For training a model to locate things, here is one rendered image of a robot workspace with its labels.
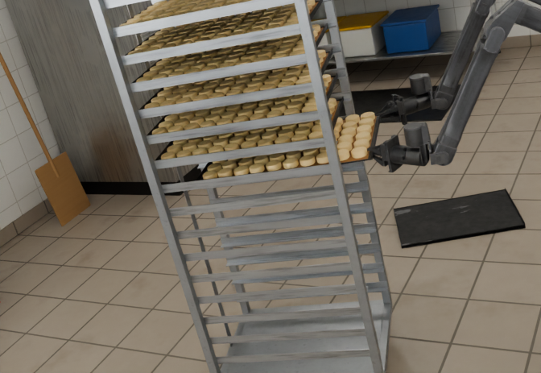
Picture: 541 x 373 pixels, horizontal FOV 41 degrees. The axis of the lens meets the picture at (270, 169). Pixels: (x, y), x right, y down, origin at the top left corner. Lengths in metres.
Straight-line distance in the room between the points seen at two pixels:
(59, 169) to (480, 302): 2.98
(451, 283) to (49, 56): 3.01
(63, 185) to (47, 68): 0.79
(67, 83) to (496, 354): 3.27
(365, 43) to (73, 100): 2.49
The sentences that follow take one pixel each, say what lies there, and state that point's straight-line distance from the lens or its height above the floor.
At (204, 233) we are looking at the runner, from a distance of 2.47.
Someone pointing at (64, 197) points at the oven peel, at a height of 0.16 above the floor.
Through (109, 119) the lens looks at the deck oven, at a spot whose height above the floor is 0.58.
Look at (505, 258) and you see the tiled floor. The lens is 3.49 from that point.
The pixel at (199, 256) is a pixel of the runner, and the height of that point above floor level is 0.69.
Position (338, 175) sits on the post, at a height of 0.95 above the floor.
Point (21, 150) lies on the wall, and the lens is 5.18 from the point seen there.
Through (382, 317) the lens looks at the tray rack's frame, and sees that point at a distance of 2.94.
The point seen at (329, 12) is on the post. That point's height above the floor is 1.36.
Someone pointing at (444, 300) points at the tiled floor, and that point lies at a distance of 3.25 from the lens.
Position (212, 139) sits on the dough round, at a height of 1.05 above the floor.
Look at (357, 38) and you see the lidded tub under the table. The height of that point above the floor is 0.39.
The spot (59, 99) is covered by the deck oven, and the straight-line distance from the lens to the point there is 5.11.
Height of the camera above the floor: 1.86
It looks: 22 degrees down
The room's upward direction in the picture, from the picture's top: 14 degrees counter-clockwise
